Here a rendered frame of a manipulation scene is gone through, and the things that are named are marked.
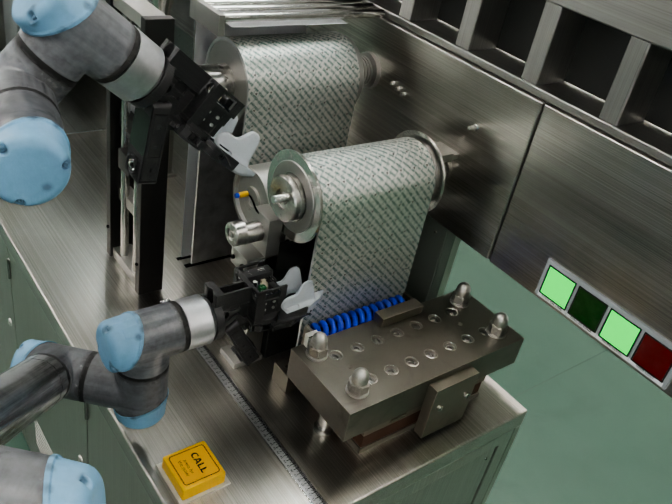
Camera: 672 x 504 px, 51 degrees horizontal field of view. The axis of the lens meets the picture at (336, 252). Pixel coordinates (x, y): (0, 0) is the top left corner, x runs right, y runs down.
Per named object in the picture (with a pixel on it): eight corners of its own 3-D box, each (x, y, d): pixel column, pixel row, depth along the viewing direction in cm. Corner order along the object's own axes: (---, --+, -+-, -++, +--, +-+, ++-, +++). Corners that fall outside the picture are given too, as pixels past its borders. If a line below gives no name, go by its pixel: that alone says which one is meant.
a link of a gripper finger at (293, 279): (324, 265, 115) (277, 279, 110) (319, 294, 118) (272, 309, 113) (313, 255, 117) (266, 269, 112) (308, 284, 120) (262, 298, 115)
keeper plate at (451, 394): (413, 430, 121) (429, 383, 115) (454, 410, 126) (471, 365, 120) (423, 440, 119) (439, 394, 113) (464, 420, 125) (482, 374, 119)
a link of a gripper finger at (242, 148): (284, 156, 96) (238, 117, 90) (256, 190, 96) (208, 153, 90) (275, 148, 98) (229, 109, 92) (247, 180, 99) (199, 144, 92)
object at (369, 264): (298, 329, 120) (315, 238, 110) (401, 295, 133) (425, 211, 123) (300, 331, 120) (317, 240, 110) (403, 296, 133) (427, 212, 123)
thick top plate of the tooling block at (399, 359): (286, 375, 118) (291, 347, 114) (454, 312, 140) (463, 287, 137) (343, 442, 108) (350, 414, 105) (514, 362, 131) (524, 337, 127)
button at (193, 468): (161, 467, 107) (162, 456, 106) (203, 449, 111) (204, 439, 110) (182, 501, 103) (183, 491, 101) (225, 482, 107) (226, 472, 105)
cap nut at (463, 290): (445, 299, 133) (452, 279, 131) (459, 294, 135) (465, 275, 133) (459, 310, 131) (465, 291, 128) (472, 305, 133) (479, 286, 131)
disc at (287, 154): (262, 213, 119) (273, 133, 111) (264, 213, 119) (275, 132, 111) (312, 261, 110) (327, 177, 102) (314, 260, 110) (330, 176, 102)
